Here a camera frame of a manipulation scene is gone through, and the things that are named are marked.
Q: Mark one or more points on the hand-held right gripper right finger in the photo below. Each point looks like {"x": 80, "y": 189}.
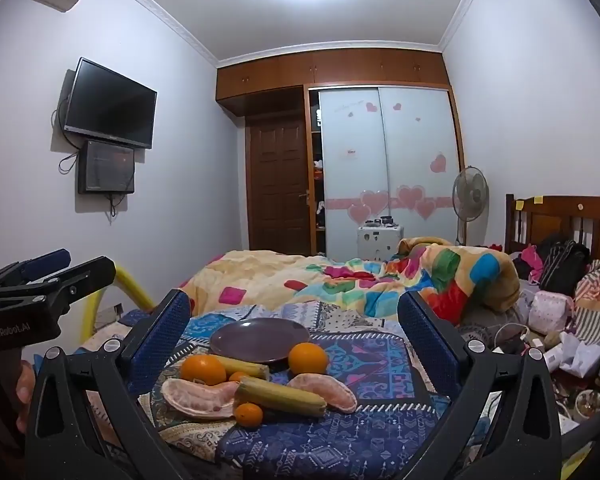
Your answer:
{"x": 425, "y": 332}

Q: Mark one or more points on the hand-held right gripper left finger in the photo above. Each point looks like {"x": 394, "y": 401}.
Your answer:
{"x": 176, "y": 327}

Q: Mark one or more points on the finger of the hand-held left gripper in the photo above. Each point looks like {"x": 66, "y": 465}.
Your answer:
{"x": 45, "y": 261}
{"x": 87, "y": 272}

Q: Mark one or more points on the large orange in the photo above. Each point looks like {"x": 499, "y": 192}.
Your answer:
{"x": 203, "y": 370}
{"x": 307, "y": 359}

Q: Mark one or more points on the small mandarin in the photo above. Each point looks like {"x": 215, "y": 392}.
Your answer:
{"x": 237, "y": 376}
{"x": 248, "y": 415}

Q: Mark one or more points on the purple round plate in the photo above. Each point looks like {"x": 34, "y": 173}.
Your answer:
{"x": 260, "y": 337}

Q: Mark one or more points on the person's left hand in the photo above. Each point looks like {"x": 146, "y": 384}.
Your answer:
{"x": 25, "y": 385}

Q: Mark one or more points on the yellow pipe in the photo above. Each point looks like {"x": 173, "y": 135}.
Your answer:
{"x": 130, "y": 285}

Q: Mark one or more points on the blue patterned bedspread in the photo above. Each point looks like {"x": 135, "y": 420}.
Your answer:
{"x": 370, "y": 360}

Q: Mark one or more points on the small white appliance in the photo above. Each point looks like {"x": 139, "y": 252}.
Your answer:
{"x": 377, "y": 245}

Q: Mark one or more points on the colourful patchwork blanket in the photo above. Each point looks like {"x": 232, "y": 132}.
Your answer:
{"x": 280, "y": 275}

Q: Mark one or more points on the pink dotted bag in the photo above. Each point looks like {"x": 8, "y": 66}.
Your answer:
{"x": 550, "y": 310}

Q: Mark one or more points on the standing electric fan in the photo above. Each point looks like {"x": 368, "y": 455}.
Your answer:
{"x": 471, "y": 192}

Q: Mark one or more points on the black bag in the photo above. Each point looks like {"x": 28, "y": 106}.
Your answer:
{"x": 562, "y": 265}

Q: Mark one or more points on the white paper bag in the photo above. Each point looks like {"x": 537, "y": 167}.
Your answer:
{"x": 585, "y": 355}

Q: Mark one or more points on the striped bag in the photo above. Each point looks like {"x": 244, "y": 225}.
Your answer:
{"x": 595, "y": 305}

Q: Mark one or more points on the brown wooden door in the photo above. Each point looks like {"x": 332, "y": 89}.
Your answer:
{"x": 277, "y": 185}

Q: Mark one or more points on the wooden bed headboard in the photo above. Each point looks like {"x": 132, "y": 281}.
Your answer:
{"x": 555, "y": 210}

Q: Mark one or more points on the wooden wardrobe with frosted doors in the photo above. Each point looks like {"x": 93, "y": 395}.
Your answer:
{"x": 405, "y": 135}

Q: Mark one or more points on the small black wall monitor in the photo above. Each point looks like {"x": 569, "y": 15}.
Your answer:
{"x": 105, "y": 167}

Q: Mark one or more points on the black wall television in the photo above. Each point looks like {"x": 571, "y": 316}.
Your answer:
{"x": 110, "y": 102}

